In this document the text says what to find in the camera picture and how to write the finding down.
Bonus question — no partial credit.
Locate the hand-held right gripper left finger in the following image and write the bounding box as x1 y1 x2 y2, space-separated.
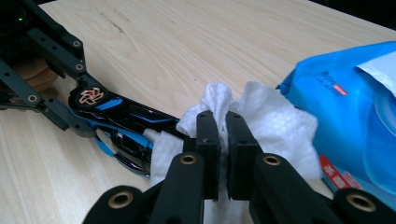
183 110 222 202

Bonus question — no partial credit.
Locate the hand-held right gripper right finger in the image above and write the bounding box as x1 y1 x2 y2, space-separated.
225 111 265 202

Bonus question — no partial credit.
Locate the white wet wipe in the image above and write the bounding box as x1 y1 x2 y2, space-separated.
142 81 323 224

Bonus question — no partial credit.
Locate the blue toy car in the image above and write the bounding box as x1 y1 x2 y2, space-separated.
68 87 191 179

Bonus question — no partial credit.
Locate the blue wet wipes pack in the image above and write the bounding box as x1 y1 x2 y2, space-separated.
276 40 396 213

